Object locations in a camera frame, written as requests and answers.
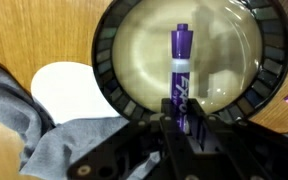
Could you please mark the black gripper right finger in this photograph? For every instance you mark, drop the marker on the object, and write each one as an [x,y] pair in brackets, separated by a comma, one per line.
[244,153]

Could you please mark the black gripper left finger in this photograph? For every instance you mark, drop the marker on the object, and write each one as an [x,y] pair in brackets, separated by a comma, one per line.
[140,150]

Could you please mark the purple Expo marker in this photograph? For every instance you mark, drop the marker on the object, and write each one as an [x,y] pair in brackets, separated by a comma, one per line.
[181,66]

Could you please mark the dark rimmed ceramic bowl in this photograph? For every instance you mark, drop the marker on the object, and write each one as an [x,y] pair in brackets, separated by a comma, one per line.
[144,63]

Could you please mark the grey cloth towel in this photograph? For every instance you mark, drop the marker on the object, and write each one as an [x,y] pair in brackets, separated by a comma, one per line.
[50,143]

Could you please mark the large white plate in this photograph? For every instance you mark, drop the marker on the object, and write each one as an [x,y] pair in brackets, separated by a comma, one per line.
[67,90]

